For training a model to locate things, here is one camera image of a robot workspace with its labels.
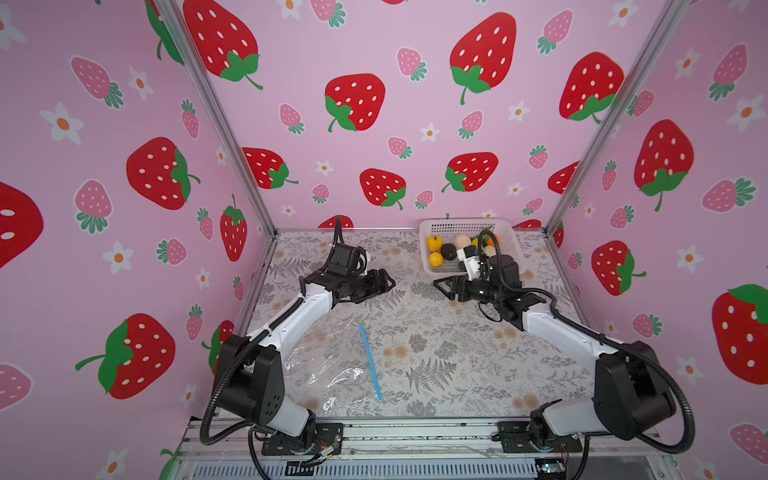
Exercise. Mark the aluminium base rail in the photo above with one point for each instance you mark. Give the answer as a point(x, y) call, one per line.
point(430, 448)

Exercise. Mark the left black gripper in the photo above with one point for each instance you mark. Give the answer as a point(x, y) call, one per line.
point(373, 289)

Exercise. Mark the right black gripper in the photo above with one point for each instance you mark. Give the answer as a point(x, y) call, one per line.
point(454, 284)

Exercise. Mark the aluminium frame post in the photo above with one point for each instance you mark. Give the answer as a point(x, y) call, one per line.
point(661, 33)
point(180, 34)

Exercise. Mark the yellow lemon toy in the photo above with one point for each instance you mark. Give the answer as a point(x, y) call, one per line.
point(435, 259)

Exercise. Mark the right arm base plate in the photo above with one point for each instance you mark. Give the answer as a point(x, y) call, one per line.
point(532, 437)

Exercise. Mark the clear zip top bag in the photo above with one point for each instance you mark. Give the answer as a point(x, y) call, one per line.
point(333, 362)

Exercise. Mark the yellow orange toy fruit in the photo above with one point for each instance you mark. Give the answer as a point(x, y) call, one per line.
point(434, 243)

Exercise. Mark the black round toy food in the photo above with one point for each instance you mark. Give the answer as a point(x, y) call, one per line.
point(448, 252)

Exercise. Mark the beige garlic toy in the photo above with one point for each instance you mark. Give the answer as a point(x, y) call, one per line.
point(462, 241)

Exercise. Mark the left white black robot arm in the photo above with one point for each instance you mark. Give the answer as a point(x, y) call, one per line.
point(249, 387)

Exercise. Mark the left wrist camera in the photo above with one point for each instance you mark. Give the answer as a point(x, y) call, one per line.
point(346, 260)

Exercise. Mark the left aluminium frame post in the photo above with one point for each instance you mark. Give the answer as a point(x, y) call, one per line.
point(180, 34)

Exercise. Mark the right aluminium frame post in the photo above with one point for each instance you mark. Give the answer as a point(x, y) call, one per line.
point(661, 33)

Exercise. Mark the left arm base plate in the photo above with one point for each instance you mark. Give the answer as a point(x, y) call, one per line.
point(324, 438)

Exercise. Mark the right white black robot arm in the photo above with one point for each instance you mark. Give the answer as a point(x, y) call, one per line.
point(634, 397)

